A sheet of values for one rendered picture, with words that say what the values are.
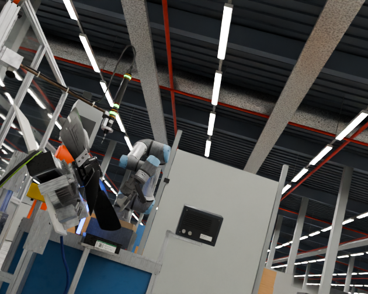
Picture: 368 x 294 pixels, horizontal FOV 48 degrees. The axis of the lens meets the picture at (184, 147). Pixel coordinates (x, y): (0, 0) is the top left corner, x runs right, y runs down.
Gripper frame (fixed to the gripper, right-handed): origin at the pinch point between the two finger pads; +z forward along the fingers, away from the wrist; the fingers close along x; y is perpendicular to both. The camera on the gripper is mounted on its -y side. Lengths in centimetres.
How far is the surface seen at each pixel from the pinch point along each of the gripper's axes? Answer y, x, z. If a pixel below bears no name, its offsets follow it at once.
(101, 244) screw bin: -1.1, -11.9, 20.4
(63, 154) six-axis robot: 159, -368, -47
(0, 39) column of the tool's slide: 93, 43, -29
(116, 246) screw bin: -8.4, -14.0, 16.3
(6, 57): 85, 40, -25
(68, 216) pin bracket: 18.2, 15.0, 18.6
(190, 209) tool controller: -31, -29, -28
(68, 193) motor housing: 25.1, 15.7, 9.4
